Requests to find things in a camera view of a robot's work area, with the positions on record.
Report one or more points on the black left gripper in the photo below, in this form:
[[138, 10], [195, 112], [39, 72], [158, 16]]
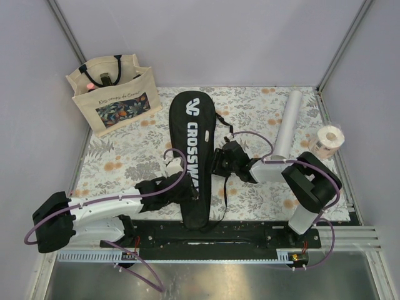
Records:
[[191, 194]]

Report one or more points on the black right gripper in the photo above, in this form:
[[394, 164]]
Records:
[[218, 155]]

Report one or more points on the white shuttlecock tube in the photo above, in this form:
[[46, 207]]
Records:
[[288, 126]]

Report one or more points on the black Crossway racket bag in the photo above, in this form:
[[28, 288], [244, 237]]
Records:
[[192, 123]]

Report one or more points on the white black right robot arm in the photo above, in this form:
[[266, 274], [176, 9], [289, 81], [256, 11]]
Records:
[[313, 184]]

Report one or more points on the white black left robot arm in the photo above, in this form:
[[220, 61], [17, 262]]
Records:
[[57, 220]]

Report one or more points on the floral patterned table mat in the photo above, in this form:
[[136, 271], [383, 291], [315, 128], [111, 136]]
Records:
[[119, 160]]

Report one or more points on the wrapped toilet paper roll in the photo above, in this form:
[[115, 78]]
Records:
[[326, 142]]

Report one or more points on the beige floral tote bag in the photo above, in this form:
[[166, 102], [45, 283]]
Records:
[[132, 97]]

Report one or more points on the dark bottle in tote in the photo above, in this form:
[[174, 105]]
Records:
[[106, 80]]

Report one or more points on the pink capped bottle in tote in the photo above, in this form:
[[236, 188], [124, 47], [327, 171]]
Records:
[[90, 87]]

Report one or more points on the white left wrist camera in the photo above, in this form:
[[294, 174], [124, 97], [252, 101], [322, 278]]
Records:
[[174, 166]]

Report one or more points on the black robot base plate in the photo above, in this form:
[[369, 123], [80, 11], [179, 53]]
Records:
[[193, 237]]

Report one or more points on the aluminium frame rail front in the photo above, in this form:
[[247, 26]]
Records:
[[332, 239]]

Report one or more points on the aluminium frame post right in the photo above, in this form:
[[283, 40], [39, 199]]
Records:
[[362, 12]]

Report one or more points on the aluminium frame post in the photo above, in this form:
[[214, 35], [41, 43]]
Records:
[[362, 12], [66, 30]]

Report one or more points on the aluminium frame post left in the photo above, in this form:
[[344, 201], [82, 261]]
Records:
[[66, 30]]

